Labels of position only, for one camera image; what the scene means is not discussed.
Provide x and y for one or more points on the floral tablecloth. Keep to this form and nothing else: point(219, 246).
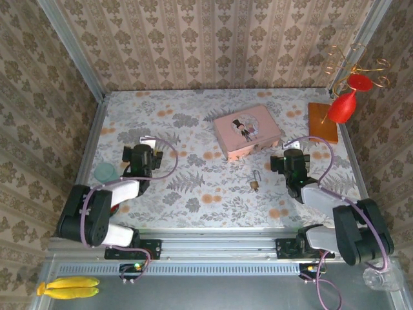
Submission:
point(200, 200)

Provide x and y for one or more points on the plate of toy fruit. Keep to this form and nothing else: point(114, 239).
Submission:
point(115, 210)

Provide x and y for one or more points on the pink tin box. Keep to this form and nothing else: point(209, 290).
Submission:
point(245, 132)

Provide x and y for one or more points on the aluminium frame rail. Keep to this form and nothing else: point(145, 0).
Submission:
point(219, 242)

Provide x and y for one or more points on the teal plastic cup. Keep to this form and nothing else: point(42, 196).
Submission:
point(106, 172)

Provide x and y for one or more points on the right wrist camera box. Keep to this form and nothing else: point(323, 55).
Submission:
point(292, 146)

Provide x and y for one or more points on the aluminium frame post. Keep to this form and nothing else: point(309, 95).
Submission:
point(364, 42)
point(74, 51)

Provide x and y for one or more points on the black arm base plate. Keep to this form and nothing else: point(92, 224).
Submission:
point(151, 250)
point(285, 248)

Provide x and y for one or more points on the clear plastic glass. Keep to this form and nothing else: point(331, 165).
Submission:
point(384, 281)

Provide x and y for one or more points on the red wine glass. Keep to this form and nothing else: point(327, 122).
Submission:
point(342, 108)

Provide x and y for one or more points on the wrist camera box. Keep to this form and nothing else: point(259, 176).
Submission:
point(292, 146)
point(147, 141)

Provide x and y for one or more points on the small black controller board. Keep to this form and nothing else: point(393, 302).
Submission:
point(309, 268)
point(129, 268)

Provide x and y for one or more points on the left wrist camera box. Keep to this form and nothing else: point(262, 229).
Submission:
point(147, 141)

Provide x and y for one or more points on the yellow toy banana bunch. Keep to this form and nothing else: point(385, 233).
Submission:
point(71, 287)

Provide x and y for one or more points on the wooden base board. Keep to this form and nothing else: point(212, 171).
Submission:
point(317, 129)

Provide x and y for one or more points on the brass padlock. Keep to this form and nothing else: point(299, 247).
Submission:
point(254, 184)

